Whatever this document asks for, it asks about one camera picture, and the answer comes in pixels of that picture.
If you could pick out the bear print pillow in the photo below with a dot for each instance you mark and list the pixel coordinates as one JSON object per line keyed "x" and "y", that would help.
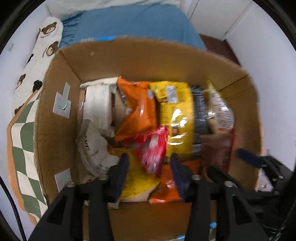
{"x": 47, "y": 43}

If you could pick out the orange chip bag in box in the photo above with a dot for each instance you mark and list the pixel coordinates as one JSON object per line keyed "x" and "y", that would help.
{"x": 143, "y": 115}

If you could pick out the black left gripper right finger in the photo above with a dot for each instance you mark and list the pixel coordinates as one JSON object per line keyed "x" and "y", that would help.
{"x": 234, "y": 216}

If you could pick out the orange snack bag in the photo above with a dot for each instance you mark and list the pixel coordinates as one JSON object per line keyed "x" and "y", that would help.
{"x": 171, "y": 187}

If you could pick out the brown pastry snack packet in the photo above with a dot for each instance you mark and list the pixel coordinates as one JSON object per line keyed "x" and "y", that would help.
{"x": 217, "y": 149}

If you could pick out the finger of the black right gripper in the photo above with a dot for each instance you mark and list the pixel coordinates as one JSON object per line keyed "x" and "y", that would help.
{"x": 250, "y": 158}

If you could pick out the yellow long snack bag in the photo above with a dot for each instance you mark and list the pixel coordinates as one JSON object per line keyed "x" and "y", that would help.
{"x": 176, "y": 111}

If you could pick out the pale green blanket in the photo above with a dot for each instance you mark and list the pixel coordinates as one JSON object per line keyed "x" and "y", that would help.
{"x": 61, "y": 9}

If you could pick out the green white checkered mat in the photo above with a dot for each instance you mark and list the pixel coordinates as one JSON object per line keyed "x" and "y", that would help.
{"x": 24, "y": 178}

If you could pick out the white door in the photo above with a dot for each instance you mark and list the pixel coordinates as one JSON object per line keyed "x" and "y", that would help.
{"x": 215, "y": 18}

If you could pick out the white snack packet in box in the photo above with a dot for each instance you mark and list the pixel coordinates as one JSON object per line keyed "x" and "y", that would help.
{"x": 97, "y": 106}

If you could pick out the beige snack bag in box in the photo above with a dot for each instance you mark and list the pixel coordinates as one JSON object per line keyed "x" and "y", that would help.
{"x": 220, "y": 117}

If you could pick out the black white snack bag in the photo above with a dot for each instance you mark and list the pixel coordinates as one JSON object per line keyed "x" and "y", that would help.
{"x": 201, "y": 126}

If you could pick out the white printed snack bag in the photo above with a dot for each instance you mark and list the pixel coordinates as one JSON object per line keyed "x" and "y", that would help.
{"x": 93, "y": 150}

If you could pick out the red white candy bag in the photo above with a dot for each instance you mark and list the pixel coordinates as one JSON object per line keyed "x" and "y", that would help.
{"x": 150, "y": 148}

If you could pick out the blue bed sheet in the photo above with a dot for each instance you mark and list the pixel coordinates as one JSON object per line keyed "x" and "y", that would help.
{"x": 158, "y": 21}

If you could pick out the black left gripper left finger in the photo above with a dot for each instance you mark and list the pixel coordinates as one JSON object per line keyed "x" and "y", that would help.
{"x": 63, "y": 220}

